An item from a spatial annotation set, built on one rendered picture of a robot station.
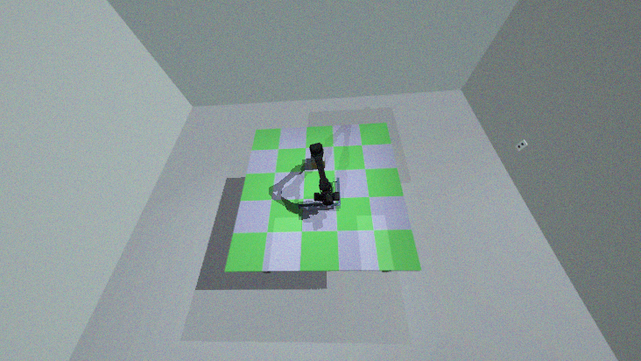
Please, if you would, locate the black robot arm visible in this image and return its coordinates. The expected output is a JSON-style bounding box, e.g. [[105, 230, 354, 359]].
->
[[309, 143, 333, 206]]

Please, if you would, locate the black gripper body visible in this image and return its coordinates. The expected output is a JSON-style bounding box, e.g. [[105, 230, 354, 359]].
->
[[313, 192, 340, 202]]

